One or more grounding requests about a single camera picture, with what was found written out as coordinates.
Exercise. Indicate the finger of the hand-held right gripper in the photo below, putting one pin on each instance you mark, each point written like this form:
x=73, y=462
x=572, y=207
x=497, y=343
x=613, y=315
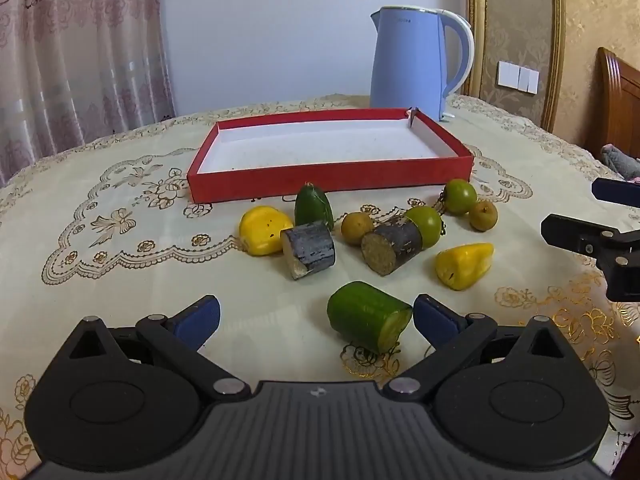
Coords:
x=617, y=189
x=575, y=237

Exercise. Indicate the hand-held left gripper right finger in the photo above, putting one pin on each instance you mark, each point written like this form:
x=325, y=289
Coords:
x=435, y=320

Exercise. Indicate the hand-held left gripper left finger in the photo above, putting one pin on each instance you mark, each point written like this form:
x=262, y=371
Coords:
x=200, y=316

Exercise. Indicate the green cucumber piece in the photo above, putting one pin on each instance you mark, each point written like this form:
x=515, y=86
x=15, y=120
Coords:
x=362, y=315

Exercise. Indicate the dark sugarcane piece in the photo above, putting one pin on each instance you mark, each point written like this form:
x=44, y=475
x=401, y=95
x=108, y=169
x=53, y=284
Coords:
x=312, y=250
x=395, y=245

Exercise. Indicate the brown longan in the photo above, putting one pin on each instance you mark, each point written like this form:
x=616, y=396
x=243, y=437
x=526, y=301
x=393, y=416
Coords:
x=357, y=228
x=482, y=216

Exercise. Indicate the green jujube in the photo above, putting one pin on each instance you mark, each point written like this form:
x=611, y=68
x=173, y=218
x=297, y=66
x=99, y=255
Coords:
x=427, y=225
x=460, y=197

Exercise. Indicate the spotted yellow fruit piece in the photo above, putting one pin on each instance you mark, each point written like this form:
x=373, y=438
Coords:
x=262, y=232

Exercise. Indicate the dark green cucumber end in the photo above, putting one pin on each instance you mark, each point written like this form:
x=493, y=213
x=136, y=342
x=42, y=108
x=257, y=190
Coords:
x=312, y=207

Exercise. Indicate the red shallow box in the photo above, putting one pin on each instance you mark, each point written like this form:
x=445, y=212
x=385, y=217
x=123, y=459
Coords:
x=325, y=175

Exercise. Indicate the grey cloth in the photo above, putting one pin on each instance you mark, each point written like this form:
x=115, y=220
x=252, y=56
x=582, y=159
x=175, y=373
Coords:
x=620, y=160

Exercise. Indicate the cream embroidered tablecloth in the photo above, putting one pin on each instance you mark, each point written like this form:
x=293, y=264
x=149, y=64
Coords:
x=150, y=270

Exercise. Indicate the wooden headboard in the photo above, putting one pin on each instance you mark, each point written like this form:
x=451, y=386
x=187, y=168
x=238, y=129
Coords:
x=615, y=100

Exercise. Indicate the blue electric kettle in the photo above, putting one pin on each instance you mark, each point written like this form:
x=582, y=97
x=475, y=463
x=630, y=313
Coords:
x=405, y=60

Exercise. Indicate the patterned pink curtain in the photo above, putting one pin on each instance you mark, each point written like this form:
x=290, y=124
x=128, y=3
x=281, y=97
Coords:
x=75, y=60

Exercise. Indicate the white light switch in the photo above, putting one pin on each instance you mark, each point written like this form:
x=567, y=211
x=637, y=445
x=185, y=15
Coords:
x=517, y=77

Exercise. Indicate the gold wall moulding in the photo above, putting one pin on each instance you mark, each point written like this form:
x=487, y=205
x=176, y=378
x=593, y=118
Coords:
x=476, y=35

